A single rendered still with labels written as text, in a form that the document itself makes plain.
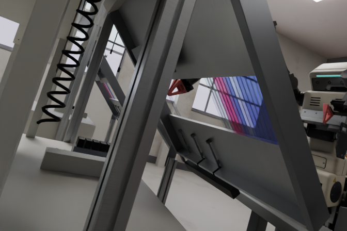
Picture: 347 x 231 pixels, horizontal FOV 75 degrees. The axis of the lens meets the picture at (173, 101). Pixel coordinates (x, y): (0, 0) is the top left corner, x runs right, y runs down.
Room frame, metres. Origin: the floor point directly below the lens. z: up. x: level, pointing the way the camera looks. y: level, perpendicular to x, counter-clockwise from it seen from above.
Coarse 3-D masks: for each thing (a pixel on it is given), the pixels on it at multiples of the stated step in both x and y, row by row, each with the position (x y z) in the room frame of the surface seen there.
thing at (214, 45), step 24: (144, 0) 0.71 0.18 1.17; (216, 0) 0.46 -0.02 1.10; (144, 24) 0.80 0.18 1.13; (192, 24) 0.57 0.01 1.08; (216, 24) 0.49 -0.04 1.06; (192, 48) 0.62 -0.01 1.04; (216, 48) 0.54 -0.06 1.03; (240, 48) 0.47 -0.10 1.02; (192, 72) 0.69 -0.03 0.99; (216, 72) 0.59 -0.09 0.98; (240, 72) 0.51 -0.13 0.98
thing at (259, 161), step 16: (176, 128) 1.09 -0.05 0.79; (192, 128) 0.92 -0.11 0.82; (208, 128) 0.80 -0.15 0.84; (224, 128) 0.72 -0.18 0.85; (192, 144) 1.02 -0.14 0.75; (224, 144) 0.76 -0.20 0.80; (240, 144) 0.68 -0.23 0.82; (256, 144) 0.61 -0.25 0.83; (272, 144) 0.55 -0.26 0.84; (224, 160) 0.83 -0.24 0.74; (240, 160) 0.73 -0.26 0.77; (256, 160) 0.65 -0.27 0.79; (272, 160) 0.59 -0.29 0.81; (256, 176) 0.70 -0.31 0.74; (272, 176) 0.62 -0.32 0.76; (288, 176) 0.57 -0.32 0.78; (272, 192) 0.67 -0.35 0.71; (288, 192) 0.60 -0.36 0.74
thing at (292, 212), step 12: (192, 156) 1.03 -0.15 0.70; (204, 168) 0.92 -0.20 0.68; (216, 168) 0.88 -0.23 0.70; (228, 180) 0.79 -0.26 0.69; (240, 180) 0.77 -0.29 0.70; (252, 192) 0.70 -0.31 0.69; (264, 192) 0.68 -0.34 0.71; (264, 204) 0.66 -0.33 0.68; (276, 204) 0.63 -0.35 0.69; (288, 204) 0.61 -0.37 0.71; (288, 216) 0.59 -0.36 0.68; (300, 216) 0.57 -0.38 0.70
